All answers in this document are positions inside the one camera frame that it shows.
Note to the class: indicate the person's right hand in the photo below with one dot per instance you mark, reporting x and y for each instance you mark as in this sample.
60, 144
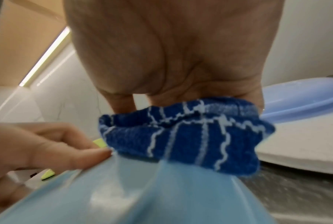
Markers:
177, 43

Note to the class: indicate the person's left hand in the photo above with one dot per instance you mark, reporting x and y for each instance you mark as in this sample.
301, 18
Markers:
33, 146

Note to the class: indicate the green plate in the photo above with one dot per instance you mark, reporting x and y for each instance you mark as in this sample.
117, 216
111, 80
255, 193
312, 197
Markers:
47, 174

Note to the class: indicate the blue striped cloth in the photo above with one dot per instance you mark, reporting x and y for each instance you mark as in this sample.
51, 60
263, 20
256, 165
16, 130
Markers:
183, 140

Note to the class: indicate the lavender plate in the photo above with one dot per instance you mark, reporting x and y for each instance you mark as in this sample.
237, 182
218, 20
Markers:
304, 96

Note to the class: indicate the light blue bowl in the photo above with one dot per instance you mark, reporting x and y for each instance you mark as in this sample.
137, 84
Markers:
183, 197

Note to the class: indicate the speckled white plate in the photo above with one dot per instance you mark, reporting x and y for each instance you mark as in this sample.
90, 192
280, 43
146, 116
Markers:
310, 144

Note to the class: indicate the led light strip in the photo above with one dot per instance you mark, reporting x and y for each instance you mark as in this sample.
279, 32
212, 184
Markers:
44, 57

